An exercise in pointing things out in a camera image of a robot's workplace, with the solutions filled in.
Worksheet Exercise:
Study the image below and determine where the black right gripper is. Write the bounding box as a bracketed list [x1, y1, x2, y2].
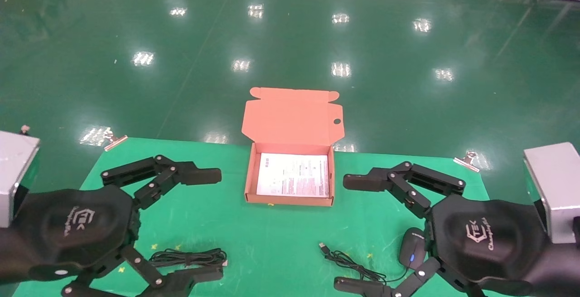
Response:
[334, 161, 580, 297]

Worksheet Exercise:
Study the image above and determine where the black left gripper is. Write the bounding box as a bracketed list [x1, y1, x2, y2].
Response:
[0, 155, 225, 297]

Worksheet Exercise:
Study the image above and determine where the black wired mouse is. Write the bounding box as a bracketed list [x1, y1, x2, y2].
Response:
[319, 228, 427, 285]

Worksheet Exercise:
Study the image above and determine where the black data cable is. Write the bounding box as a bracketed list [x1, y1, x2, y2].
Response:
[149, 248, 228, 268]

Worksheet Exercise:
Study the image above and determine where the orange cardboard box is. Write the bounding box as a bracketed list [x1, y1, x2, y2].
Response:
[242, 87, 345, 207]

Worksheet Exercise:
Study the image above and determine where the silver binder clip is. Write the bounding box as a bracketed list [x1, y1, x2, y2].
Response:
[104, 129, 129, 151]
[453, 151, 481, 173]

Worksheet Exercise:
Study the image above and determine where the green table mat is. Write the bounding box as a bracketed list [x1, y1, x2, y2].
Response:
[11, 137, 531, 297]

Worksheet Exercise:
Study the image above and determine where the white printed leaflet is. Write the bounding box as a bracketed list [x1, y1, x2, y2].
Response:
[256, 152, 330, 198]

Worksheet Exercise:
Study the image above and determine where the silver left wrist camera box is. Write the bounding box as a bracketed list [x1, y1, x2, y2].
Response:
[0, 131, 40, 229]

